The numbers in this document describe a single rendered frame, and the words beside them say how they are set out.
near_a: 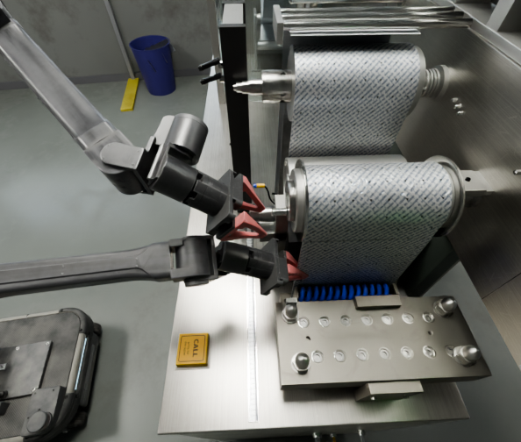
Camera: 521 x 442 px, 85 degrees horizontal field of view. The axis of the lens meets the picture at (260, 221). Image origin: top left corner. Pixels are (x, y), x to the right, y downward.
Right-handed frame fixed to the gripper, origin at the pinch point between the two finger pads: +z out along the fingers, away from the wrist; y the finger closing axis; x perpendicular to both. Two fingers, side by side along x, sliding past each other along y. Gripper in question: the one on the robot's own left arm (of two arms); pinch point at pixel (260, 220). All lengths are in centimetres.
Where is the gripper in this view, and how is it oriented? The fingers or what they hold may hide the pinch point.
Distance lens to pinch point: 51.6
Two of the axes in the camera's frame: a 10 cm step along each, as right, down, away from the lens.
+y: 0.4, 7.9, -6.1
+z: 7.6, 3.7, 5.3
